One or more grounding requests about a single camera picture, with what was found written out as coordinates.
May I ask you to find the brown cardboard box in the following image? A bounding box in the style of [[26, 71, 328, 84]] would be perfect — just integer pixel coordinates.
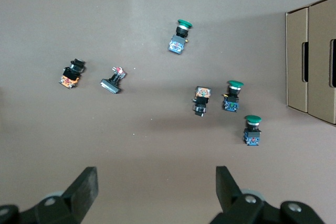
[[285, 0, 336, 125]]

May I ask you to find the green mushroom push button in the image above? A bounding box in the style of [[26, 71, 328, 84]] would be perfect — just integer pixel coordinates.
[[167, 18, 193, 55], [243, 114, 264, 147], [222, 80, 245, 113]]

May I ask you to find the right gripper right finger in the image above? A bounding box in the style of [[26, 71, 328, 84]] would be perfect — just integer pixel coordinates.
[[209, 165, 326, 224]]

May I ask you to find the black selector switch orange block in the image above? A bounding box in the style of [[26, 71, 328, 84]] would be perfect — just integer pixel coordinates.
[[58, 58, 87, 90], [191, 85, 212, 118]]

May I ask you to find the black square push button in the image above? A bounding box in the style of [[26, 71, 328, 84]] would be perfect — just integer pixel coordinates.
[[99, 66, 127, 94]]

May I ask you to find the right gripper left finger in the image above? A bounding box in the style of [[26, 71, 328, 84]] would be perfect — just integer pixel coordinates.
[[0, 166, 99, 224]]

